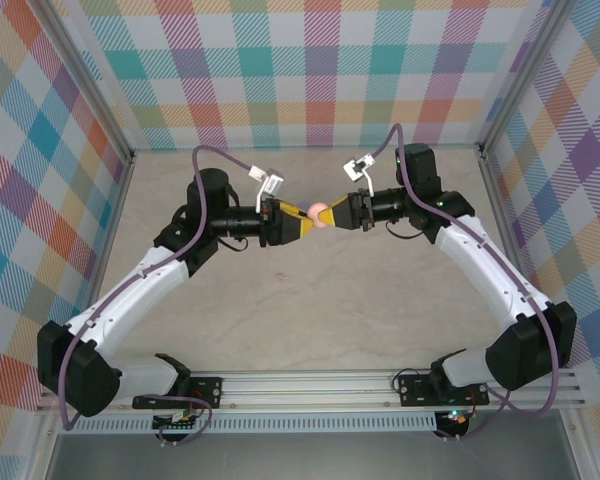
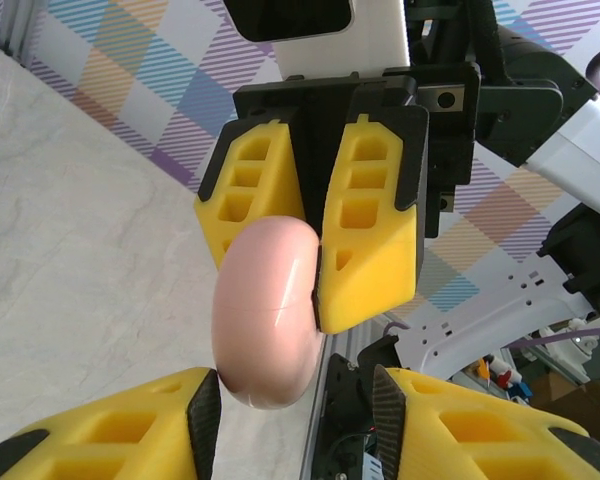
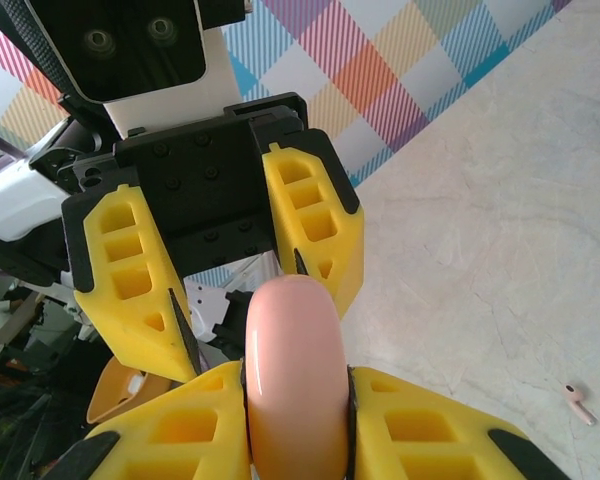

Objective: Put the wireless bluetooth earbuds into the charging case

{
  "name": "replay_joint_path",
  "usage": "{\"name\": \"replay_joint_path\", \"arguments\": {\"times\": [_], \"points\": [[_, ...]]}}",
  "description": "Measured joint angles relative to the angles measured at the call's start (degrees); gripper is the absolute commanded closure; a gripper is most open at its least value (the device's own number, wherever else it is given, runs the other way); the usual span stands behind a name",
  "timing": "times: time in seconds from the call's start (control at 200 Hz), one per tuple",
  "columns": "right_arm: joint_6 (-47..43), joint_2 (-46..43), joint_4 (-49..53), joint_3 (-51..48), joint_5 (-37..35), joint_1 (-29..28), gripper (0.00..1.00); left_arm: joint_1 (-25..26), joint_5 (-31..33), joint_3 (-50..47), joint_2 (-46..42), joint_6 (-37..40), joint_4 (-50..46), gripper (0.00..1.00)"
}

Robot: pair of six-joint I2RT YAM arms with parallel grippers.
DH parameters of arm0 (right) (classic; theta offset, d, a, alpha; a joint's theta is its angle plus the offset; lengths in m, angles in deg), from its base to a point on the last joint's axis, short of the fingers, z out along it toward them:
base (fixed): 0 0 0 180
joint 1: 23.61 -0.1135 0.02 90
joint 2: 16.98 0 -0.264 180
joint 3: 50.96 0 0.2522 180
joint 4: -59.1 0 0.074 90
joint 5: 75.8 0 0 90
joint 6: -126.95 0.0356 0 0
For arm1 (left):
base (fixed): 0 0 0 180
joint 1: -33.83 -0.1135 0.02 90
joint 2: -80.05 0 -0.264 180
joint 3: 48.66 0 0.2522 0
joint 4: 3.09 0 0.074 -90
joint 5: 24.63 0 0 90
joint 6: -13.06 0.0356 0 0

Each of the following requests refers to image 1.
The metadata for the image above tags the pink earbud charging case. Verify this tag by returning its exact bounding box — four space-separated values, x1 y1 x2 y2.
309 201 331 229

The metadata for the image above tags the green circuit board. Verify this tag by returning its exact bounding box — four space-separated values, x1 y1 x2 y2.
152 407 204 432

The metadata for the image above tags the orange and black electronics module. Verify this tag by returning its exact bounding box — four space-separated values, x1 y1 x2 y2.
437 408 474 437

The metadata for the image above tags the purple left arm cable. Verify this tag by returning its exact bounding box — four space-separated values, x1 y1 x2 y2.
59 144 254 447

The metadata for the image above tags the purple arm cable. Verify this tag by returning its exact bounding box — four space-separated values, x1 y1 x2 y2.
59 144 254 447
369 123 566 444

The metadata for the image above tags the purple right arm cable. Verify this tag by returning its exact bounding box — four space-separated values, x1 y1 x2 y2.
369 123 566 444

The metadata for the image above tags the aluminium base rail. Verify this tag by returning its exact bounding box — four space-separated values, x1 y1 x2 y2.
37 368 587 415

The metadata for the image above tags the aluminium frame post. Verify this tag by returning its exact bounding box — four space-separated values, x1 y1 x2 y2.
34 0 137 166
479 0 577 157

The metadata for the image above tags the small black mount plate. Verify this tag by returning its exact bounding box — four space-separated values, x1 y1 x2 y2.
188 375 225 409

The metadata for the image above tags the wide black mount plate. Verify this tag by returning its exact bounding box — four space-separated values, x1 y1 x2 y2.
397 373 491 408

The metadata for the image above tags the slotted grey cable duct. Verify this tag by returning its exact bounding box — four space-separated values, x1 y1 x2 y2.
72 412 440 436

